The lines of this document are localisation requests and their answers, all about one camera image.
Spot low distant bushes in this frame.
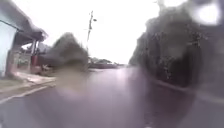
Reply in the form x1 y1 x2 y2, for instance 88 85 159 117
87 56 128 70

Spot street lamp pole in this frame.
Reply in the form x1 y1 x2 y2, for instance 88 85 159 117
85 10 98 52

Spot dark leafy tree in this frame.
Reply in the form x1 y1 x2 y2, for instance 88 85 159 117
39 32 90 72

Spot row of dark trees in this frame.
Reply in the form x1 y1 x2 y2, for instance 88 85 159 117
128 0 224 98

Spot building with porch roof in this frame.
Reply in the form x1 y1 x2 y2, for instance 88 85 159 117
0 0 48 78

